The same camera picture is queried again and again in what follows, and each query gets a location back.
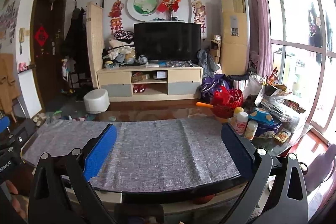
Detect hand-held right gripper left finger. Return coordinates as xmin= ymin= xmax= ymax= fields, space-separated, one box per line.
xmin=28 ymin=123 xmax=118 ymax=224

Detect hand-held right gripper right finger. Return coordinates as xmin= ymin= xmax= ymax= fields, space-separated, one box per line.
xmin=219 ymin=123 xmax=308 ymax=224

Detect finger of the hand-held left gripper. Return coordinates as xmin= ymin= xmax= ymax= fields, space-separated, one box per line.
xmin=0 ymin=116 xmax=36 ymax=159

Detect person's left hand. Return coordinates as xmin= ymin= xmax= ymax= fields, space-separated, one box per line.
xmin=5 ymin=179 xmax=29 ymax=219

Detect small white bottle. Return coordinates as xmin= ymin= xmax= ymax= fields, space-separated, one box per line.
xmin=244 ymin=120 xmax=258 ymax=140

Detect white bottle yellow cap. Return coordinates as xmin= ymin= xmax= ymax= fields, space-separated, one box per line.
xmin=232 ymin=107 xmax=248 ymax=135

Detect blue round tin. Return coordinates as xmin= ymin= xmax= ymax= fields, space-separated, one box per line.
xmin=248 ymin=108 xmax=283 ymax=139

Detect white board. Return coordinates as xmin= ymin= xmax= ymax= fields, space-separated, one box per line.
xmin=18 ymin=65 xmax=43 ymax=118

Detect white round stool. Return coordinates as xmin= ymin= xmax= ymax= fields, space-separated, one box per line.
xmin=83 ymin=89 xmax=111 ymax=113

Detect yellow snack packet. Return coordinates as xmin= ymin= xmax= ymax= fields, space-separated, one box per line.
xmin=274 ymin=128 xmax=292 ymax=142

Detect red plastic basket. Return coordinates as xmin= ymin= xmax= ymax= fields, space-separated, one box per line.
xmin=210 ymin=86 xmax=243 ymax=118

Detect grey woven table mat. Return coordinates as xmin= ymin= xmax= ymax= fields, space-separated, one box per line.
xmin=21 ymin=118 xmax=240 ymax=191

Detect orange basketball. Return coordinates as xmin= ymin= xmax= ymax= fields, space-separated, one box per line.
xmin=193 ymin=194 xmax=214 ymax=205

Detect clear bags of snacks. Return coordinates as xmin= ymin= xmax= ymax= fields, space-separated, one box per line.
xmin=259 ymin=67 xmax=306 ymax=130

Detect white plastic bag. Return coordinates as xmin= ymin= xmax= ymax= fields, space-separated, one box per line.
xmin=243 ymin=73 xmax=265 ymax=98

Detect purple bag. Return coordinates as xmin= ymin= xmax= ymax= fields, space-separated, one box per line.
xmin=201 ymin=74 xmax=231 ymax=102

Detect dark wooden door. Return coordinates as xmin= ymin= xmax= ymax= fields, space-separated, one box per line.
xmin=29 ymin=0 xmax=67 ymax=109

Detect black bag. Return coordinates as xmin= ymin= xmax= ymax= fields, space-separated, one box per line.
xmin=227 ymin=73 xmax=250 ymax=90

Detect pale purple chair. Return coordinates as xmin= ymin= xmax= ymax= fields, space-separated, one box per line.
xmin=306 ymin=144 xmax=336 ymax=191

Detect beige tv cabinet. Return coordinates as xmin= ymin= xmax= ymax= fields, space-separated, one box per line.
xmin=97 ymin=65 xmax=203 ymax=102

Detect red diamond door decoration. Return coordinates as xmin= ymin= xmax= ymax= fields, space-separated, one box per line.
xmin=34 ymin=25 xmax=50 ymax=48

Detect beige standing air conditioner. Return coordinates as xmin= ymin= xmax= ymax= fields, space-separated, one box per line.
xmin=220 ymin=0 xmax=250 ymax=76

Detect pile of clothes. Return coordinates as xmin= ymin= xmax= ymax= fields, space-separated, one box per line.
xmin=102 ymin=30 xmax=137 ymax=68

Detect stacked cardboard boxes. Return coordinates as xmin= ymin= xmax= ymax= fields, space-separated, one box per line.
xmin=210 ymin=34 xmax=222 ymax=64

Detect beige folding screen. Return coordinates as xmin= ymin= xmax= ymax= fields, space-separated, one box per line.
xmin=86 ymin=2 xmax=105 ymax=88

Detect coat rack with dark coats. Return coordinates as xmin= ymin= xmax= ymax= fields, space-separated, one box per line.
xmin=64 ymin=0 xmax=105 ymax=83

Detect white framed window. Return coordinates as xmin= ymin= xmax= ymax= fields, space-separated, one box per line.
xmin=262 ymin=0 xmax=336 ymax=135

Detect black flat television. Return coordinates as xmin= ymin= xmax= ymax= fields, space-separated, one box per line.
xmin=133 ymin=22 xmax=201 ymax=62

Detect pink sheer curtain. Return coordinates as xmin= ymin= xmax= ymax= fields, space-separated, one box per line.
xmin=241 ymin=0 xmax=273 ymax=77

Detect red hanging ornament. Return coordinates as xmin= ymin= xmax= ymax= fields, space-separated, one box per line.
xmin=108 ymin=0 xmax=125 ymax=35

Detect beige hanging ornament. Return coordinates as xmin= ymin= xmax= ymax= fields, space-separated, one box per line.
xmin=191 ymin=0 xmax=206 ymax=30

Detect vase with flowers and flags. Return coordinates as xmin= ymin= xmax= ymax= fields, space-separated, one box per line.
xmin=157 ymin=0 xmax=181 ymax=21

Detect wall photo collage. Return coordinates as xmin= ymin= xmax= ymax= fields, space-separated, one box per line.
xmin=0 ymin=0 xmax=19 ymax=43

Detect round white wall decor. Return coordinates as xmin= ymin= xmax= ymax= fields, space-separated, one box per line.
xmin=127 ymin=0 xmax=160 ymax=22

